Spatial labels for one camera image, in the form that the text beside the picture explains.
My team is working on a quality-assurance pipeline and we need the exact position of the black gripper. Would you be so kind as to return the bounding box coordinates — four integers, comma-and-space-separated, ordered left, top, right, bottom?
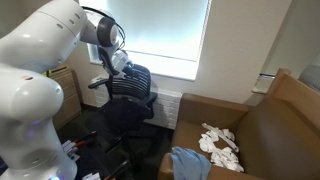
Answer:
123, 63, 138, 80

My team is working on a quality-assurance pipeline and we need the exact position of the dark blue office chair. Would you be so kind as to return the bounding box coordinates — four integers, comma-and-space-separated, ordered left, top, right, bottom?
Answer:
86, 63, 160, 149

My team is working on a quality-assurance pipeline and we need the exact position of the white window roller blind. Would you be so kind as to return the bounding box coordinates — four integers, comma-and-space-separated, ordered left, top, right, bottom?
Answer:
106, 0, 210, 63

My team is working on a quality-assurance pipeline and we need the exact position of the light wooden drawer cabinet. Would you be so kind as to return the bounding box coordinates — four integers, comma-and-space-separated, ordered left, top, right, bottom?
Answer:
46, 64, 83, 131

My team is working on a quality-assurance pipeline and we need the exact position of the white plug connectors bundle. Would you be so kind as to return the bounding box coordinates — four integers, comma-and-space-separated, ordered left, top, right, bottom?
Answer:
61, 139, 81, 163

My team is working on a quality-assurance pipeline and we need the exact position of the light blue cloth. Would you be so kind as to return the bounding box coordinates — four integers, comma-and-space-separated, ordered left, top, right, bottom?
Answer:
169, 145, 212, 180

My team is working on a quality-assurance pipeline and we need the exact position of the small white paper box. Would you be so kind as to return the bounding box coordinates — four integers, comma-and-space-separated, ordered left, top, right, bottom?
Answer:
81, 171, 101, 180

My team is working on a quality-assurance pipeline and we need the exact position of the crumpled white cloth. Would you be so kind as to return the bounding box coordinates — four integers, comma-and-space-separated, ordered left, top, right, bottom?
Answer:
197, 122, 245, 173

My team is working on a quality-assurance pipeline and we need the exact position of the brown leather sofa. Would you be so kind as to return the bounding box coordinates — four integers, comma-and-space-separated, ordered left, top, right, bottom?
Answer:
157, 67, 320, 180

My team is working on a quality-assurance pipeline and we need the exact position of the grey striped cushion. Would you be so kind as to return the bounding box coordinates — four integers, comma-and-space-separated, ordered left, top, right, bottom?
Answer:
297, 53, 320, 93

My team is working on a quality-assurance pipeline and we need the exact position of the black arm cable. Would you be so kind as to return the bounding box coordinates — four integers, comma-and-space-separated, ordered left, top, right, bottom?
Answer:
81, 5, 127, 52

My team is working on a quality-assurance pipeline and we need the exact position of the white wall heater unit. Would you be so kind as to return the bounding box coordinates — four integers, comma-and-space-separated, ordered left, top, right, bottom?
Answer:
90, 75, 183, 131

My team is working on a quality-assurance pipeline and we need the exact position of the red handled tool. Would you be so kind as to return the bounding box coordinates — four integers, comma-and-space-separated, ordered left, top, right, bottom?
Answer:
74, 131, 98, 148

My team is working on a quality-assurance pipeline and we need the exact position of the black rod with handle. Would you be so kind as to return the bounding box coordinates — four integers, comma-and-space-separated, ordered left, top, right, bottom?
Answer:
102, 159, 133, 180

